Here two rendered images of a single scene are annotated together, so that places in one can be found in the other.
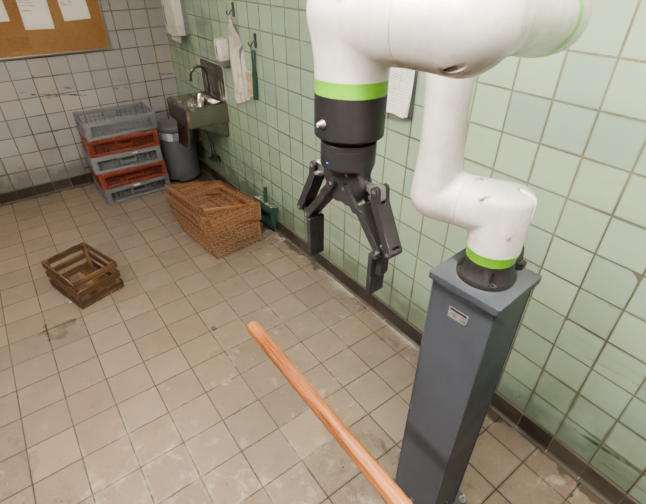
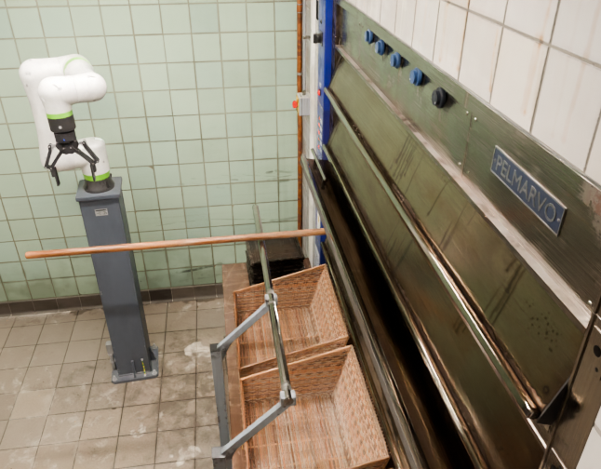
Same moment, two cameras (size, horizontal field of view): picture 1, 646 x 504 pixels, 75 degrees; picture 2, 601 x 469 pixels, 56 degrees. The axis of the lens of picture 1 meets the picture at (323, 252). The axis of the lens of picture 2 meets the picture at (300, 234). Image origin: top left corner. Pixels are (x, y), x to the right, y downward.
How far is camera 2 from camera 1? 186 cm
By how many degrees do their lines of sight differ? 51
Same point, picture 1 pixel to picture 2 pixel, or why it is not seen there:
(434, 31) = (91, 92)
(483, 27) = (102, 88)
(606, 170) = (107, 121)
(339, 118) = (66, 123)
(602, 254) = (130, 165)
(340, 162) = (69, 138)
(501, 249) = (103, 167)
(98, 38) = not seen: outside the picture
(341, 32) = (61, 99)
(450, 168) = not seen: hidden behind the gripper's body
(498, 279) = (108, 182)
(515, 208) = (100, 146)
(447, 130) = not seen: hidden behind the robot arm
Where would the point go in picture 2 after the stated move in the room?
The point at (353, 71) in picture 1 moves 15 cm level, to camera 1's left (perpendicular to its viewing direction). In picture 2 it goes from (66, 108) to (32, 120)
